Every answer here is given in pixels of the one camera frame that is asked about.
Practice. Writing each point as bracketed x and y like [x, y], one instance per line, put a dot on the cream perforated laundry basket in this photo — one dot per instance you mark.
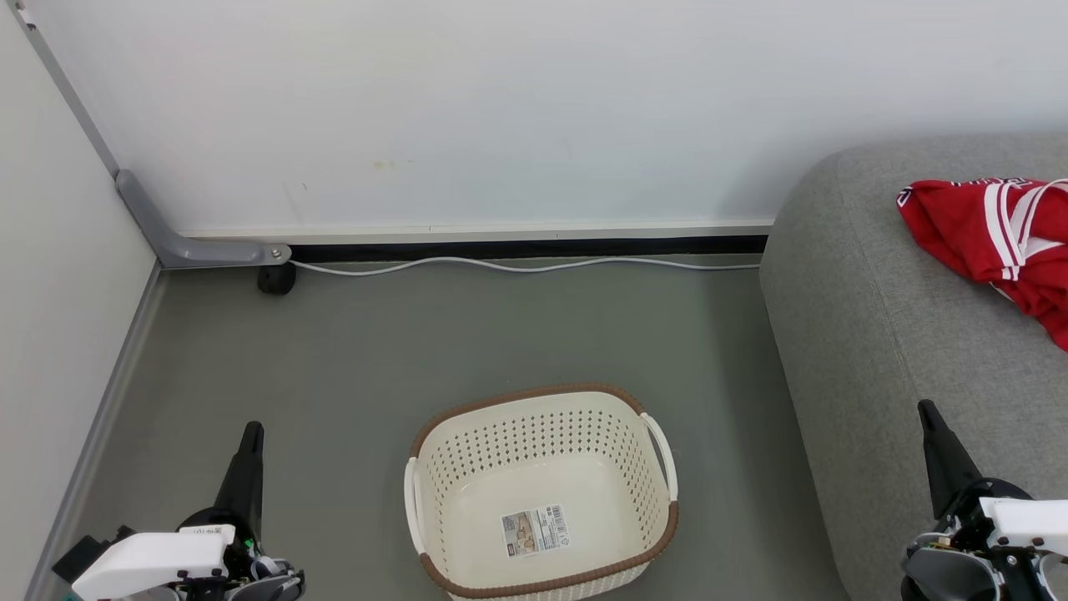
[542, 434]

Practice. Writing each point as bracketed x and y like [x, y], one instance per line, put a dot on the white baseboard strip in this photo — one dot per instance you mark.
[467, 231]

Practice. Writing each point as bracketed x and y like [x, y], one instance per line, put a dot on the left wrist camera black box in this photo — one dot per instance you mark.
[83, 558]

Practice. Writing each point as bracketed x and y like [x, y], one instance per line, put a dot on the barcode label sticker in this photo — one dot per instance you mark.
[536, 531]

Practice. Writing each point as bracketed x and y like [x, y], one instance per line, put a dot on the black baseboard strip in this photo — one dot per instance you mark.
[517, 248]

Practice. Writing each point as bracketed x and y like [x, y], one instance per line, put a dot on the black caster wheel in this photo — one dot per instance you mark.
[276, 280]

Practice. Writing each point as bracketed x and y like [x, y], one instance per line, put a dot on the grey metal frame bracket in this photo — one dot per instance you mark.
[192, 249]

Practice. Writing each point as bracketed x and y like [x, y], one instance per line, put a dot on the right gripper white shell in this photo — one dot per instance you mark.
[1014, 517]

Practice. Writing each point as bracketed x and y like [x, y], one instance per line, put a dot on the grey floor skirting strip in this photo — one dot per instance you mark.
[92, 434]

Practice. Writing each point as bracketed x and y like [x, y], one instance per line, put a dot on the red basketball jersey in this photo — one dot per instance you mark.
[959, 225]

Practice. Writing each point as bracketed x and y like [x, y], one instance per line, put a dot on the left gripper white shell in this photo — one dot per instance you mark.
[150, 559]

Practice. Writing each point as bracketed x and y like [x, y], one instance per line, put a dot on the grey fabric sofa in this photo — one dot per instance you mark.
[876, 334]

